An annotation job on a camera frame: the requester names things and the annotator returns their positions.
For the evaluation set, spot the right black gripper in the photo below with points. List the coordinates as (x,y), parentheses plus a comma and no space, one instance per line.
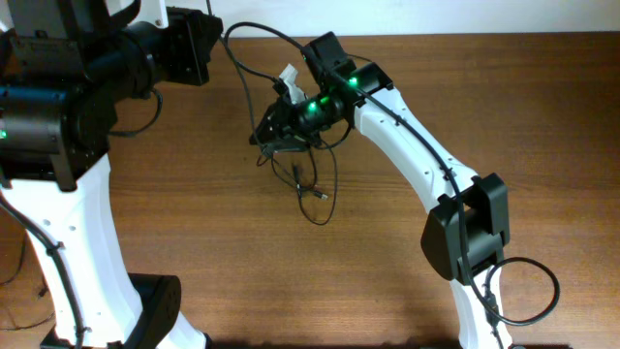
(291,124)

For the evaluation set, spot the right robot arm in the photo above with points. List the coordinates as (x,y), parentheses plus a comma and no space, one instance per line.
(467,226)

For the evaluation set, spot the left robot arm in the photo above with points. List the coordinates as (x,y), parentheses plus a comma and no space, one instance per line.
(78,59)

